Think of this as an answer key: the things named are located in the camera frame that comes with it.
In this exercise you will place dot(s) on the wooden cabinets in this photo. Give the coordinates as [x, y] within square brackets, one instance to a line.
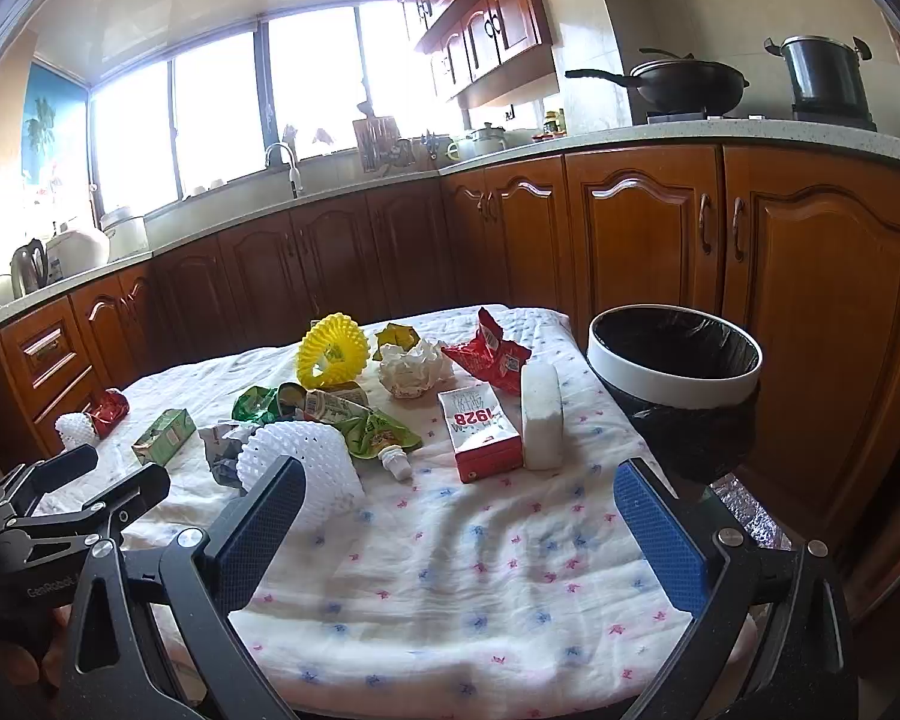
[798, 246]
[481, 51]

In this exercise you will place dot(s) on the steel electric kettle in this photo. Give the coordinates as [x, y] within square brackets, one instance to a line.
[29, 268]

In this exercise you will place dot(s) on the white foam fruit net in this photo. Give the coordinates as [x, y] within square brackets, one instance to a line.
[332, 486]

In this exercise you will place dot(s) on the small red wrapper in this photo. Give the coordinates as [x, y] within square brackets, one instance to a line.
[112, 407]

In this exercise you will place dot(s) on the wooden lower cabinets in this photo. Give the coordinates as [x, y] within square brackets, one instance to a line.
[798, 246]

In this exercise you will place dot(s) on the wooden upper cabinets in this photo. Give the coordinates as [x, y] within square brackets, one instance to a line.
[481, 51]

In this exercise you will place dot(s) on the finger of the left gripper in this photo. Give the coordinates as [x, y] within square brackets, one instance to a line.
[131, 490]
[56, 464]

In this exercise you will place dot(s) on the black wok with handle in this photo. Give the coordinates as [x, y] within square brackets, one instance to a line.
[678, 85]

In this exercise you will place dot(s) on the blue palm tree poster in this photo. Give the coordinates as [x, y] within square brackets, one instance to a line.
[53, 144]

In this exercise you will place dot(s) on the white foam block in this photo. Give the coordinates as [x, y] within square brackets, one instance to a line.
[542, 421]

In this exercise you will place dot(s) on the black bin with white rim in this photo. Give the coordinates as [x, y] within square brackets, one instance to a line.
[688, 382]

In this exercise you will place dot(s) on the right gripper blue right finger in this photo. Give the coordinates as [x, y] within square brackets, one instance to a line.
[713, 570]

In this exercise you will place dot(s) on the white rice cooker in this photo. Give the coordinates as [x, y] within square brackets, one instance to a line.
[74, 251]

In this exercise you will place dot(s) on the white ceramic pot with lid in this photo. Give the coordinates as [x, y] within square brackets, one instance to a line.
[487, 139]

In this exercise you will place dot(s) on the white tissue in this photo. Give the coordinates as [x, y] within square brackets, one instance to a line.
[410, 373]

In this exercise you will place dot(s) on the red snack bag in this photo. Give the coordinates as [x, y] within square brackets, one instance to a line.
[490, 357]

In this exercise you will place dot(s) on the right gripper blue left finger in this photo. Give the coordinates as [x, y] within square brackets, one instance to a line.
[116, 665]

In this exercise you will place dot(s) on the red white 1928 box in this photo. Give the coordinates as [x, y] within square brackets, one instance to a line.
[484, 440]

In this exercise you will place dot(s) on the chrome sink faucet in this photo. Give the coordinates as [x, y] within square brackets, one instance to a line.
[280, 156]

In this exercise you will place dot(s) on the person's left hand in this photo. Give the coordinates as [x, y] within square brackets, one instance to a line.
[23, 669]

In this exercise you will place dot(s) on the yellow wrapper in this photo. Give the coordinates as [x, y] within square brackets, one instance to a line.
[395, 334]

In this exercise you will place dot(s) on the white floral tablecloth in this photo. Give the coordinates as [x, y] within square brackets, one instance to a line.
[519, 596]

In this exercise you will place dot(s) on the green spout pouch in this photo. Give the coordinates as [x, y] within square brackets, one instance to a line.
[369, 434]

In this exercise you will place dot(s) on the condiment jars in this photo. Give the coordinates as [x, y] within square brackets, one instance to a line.
[554, 126]

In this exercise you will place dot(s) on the silver bubble foil mat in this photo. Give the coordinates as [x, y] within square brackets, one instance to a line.
[750, 513]

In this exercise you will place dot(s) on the wooden knife block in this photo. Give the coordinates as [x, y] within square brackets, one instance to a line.
[377, 141]

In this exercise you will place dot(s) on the blue white wrapper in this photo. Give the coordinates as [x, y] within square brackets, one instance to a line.
[223, 443]

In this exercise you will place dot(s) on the green juice carton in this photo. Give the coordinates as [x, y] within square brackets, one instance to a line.
[166, 435]

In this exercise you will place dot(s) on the white pot by window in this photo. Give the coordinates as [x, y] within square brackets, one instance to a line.
[126, 232]

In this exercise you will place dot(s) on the crushed green can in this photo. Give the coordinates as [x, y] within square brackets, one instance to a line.
[265, 405]

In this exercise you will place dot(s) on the gas stove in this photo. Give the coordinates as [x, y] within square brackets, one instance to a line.
[757, 117]

